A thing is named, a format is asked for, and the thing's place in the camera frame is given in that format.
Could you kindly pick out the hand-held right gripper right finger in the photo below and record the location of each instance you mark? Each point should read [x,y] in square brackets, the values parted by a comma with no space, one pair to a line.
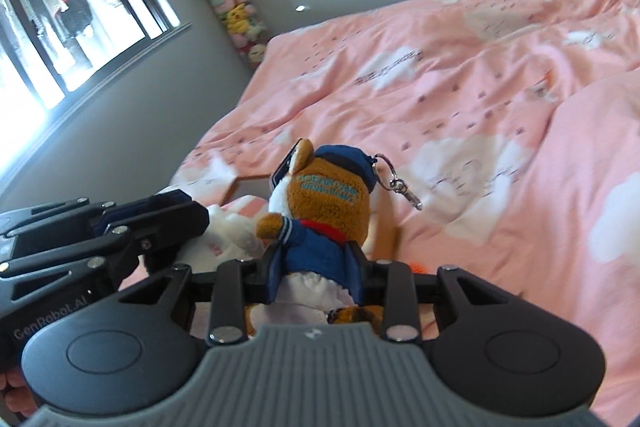
[358,272]

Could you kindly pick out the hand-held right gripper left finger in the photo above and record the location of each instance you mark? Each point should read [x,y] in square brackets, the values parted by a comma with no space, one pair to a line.
[272,268]

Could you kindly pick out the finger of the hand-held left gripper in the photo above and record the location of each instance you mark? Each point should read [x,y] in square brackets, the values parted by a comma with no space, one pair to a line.
[170,227]
[135,207]

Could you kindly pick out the pink white plush toy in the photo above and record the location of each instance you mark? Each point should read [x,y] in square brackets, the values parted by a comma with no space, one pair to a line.
[225,227]

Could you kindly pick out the brown plush toy blue jacket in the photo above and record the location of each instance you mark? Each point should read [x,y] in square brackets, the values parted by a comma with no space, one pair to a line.
[325,207]

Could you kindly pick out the orange-edged white storage box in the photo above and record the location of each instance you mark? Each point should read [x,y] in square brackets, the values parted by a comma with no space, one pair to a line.
[235,186]

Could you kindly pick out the person's left hand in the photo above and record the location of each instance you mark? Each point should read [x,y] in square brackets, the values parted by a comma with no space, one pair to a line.
[12,399]

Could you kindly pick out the orange crochet ball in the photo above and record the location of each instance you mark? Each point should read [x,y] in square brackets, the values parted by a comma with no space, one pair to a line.
[420,266]

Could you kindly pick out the grey-framed window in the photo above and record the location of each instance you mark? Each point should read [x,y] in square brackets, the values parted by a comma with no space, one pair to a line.
[30,82]

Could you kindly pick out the pink cloud-print duvet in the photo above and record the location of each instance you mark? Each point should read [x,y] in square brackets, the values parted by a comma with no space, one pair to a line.
[450,82]

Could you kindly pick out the clear tube of plush toys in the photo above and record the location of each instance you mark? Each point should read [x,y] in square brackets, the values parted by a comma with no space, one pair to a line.
[235,7]

